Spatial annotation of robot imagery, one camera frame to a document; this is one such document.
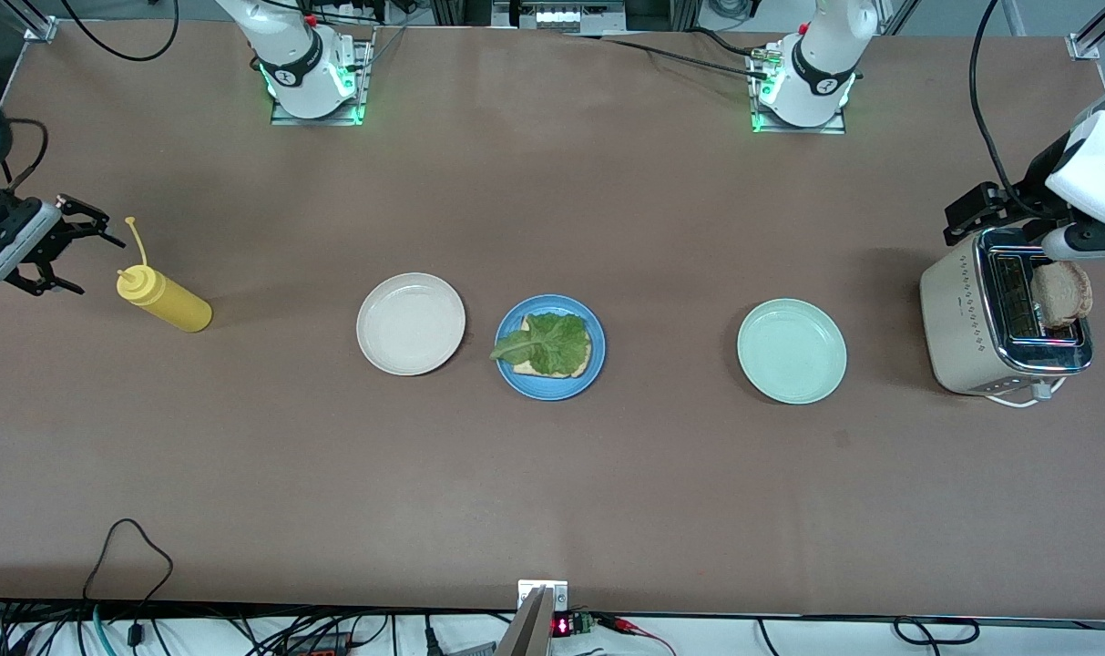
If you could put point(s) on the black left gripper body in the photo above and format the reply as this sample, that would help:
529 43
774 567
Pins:
1031 187

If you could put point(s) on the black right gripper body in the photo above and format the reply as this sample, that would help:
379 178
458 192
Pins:
49 244

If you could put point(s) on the toasted bread slice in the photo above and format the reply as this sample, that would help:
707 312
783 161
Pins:
581 366
1062 296

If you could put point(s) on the yellow squeeze bottle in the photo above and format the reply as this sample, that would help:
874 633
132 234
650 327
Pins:
174 305

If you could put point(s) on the green lettuce leaf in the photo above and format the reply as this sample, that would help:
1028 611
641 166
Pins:
552 342

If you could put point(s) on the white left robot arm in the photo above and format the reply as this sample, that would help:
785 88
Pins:
825 46

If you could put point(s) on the pale green round plate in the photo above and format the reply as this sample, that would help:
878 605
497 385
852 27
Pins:
792 352

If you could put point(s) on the beige round plate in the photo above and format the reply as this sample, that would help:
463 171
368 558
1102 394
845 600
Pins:
411 324

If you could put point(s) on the blue round plate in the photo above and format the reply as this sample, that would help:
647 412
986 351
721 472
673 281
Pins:
552 390

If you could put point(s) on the cream and chrome toaster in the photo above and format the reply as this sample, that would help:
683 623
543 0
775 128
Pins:
957 328

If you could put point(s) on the white round object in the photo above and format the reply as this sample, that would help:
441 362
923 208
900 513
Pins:
730 11

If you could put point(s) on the white lit device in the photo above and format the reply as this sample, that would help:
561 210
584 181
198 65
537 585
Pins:
561 16

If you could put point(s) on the black power adapter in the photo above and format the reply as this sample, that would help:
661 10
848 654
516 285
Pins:
320 645

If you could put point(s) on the red LED display module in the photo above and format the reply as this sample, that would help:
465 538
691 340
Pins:
563 626

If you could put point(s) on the aluminium frame post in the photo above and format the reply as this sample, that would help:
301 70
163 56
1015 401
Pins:
40 27
1085 44

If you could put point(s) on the silver mounting bracket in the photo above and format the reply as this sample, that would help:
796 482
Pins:
557 597

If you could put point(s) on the grey camera pole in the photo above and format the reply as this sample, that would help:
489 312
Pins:
525 633

